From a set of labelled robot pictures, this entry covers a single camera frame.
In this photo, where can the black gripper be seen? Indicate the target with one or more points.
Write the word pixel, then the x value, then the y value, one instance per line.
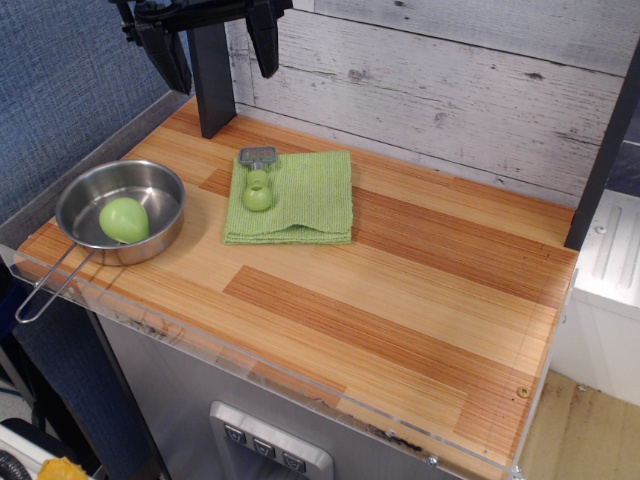
pixel 154 26

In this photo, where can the green handled grey spatula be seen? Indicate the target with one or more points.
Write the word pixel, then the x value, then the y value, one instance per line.
pixel 257 195

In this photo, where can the green folded towel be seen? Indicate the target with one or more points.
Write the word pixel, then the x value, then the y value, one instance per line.
pixel 312 202

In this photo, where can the green pear toy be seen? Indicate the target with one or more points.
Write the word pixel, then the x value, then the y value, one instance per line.
pixel 125 220

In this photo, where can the silver button panel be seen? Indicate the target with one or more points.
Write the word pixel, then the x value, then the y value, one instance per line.
pixel 250 448

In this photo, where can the white ribbed box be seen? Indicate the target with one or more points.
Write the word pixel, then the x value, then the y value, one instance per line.
pixel 608 263

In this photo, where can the yellow object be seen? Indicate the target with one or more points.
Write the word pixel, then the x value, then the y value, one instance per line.
pixel 61 469

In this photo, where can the clear acrylic edge guard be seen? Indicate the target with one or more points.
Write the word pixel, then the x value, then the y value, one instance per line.
pixel 424 354

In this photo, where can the brass screw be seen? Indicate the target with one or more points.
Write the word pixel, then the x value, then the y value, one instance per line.
pixel 523 392

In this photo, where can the dark grey left post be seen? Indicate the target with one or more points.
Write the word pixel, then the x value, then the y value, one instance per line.
pixel 212 78

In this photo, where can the dark grey post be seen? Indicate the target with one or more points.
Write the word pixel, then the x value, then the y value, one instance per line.
pixel 212 78
pixel 613 138

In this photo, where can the steel pan with wire handle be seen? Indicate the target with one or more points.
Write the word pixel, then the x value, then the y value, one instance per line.
pixel 156 187

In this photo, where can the dark grey right post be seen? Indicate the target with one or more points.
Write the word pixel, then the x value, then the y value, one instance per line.
pixel 613 138

